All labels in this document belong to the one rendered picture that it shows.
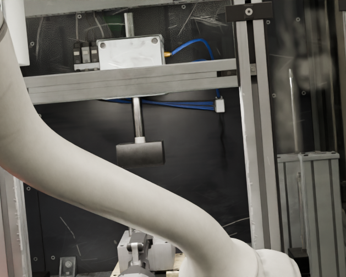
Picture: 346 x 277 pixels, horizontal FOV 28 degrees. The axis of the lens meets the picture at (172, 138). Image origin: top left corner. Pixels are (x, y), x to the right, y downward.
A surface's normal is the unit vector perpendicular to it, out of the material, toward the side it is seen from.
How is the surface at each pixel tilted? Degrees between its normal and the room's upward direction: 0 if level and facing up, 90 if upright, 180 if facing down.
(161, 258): 92
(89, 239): 90
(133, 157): 90
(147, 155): 90
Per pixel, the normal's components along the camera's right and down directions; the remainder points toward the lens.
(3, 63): 0.89, 0.24
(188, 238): 0.25, 0.47
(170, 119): -0.04, 0.06
